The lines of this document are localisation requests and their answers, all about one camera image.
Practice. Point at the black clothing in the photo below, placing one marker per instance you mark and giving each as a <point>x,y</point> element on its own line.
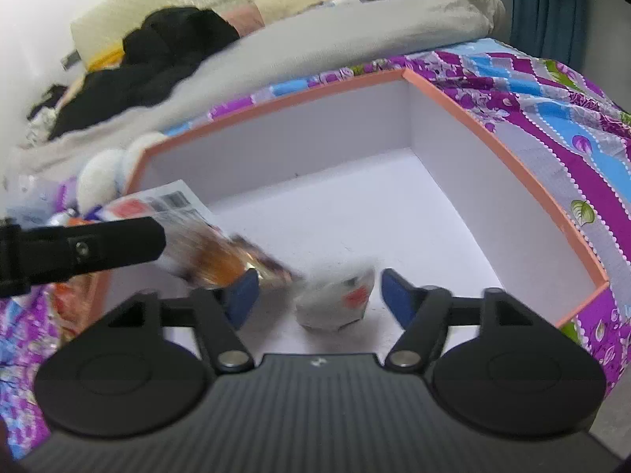
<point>148,64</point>

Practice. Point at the white and blue plush toy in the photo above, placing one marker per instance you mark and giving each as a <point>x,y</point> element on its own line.
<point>106,177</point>

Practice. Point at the purple floral bedsheet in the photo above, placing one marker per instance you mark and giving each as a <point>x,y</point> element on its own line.
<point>557,123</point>

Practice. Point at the blue curtain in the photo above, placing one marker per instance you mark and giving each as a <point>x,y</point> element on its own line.
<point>567,5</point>

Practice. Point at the pale pink pillow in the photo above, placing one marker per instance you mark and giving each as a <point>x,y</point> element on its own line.
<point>246,12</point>

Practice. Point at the clear packet of brown snack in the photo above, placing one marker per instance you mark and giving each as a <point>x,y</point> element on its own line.
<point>212,251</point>

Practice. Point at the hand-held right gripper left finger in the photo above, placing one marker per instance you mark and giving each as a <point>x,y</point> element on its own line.
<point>244,296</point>

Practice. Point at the pink cardboard box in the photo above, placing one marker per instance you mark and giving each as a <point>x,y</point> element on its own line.
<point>355,192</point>

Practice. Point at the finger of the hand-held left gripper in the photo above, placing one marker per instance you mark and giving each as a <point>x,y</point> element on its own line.
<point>113,249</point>

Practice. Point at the small white snack packet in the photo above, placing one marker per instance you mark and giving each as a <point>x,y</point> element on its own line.
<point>337,300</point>

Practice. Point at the grey blanket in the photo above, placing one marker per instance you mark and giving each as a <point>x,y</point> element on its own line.
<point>305,39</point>

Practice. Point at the cream quilted headboard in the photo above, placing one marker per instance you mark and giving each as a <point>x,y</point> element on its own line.
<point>148,5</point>

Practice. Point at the yellow cloth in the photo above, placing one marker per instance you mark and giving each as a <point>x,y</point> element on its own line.
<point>106,58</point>

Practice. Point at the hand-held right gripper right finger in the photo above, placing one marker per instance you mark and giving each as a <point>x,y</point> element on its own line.
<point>397,298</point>

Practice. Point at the crumpled clear plastic bag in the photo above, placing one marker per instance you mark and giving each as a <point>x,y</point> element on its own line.
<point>34,202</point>

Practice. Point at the orange snack packet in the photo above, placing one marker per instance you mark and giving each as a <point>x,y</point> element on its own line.
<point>74,298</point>

